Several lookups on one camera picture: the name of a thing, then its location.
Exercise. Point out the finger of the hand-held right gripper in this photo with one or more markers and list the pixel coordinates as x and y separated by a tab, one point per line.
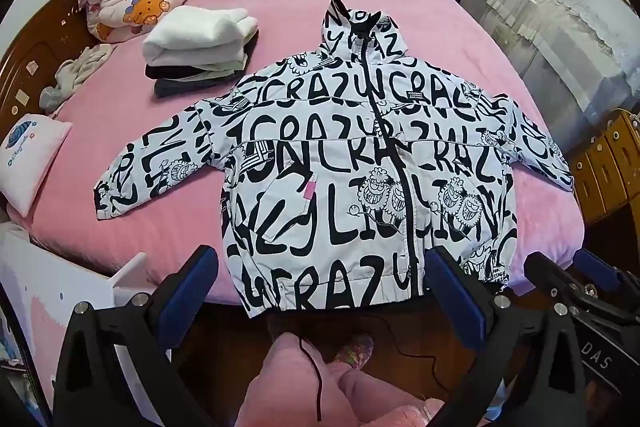
552	282
597	269

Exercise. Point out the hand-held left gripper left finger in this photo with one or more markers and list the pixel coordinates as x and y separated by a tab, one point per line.
192	287

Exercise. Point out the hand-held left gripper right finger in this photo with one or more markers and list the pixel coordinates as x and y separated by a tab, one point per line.
455	292

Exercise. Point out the white black lettered jacket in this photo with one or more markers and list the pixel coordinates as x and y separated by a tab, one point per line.
320	187

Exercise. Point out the white garment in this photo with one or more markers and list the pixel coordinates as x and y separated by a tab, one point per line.
195	32

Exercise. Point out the wooden drawer cabinet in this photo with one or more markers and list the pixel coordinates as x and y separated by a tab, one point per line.
610	162

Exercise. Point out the floral slipper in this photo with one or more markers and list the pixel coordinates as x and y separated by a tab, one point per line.
352	349

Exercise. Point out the person's pink pants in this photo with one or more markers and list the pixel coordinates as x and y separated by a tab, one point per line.
285	387

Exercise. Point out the dark grey folded garment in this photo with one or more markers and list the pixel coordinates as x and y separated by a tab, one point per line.
185	88

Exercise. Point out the pink printed pillow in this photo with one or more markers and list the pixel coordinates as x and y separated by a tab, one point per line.
30	157

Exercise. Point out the black folded garment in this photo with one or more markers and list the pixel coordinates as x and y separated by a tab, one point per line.
170	71

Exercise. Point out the crumpled grey cloth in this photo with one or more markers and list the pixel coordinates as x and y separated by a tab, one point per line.
75	72

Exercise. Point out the lace-covered furniture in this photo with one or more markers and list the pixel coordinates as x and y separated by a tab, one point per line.
550	22

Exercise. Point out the bed with pink sheet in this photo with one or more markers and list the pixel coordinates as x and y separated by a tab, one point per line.
450	32

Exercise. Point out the brown wooden headboard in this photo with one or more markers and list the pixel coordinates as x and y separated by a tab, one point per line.
45	42

